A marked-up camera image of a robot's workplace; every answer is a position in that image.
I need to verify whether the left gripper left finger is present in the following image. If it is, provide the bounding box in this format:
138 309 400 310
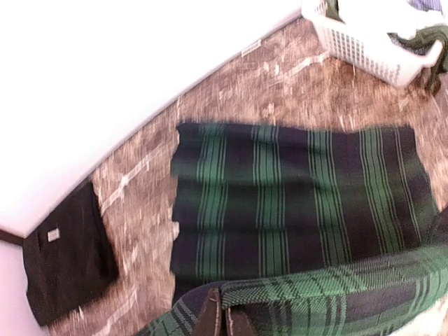
199 288 222 336

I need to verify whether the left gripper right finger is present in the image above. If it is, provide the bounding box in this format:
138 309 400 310
225 306 257 336

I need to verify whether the dark green plaid garment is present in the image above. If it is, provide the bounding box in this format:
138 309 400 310
141 122 447 335

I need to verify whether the black t-shirt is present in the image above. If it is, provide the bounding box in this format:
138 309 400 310
23 181 119 326

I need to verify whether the white laundry basket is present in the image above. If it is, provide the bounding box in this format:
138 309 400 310
302 1 443 88

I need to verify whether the dark green cloth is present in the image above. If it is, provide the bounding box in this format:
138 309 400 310
388 24 447 93

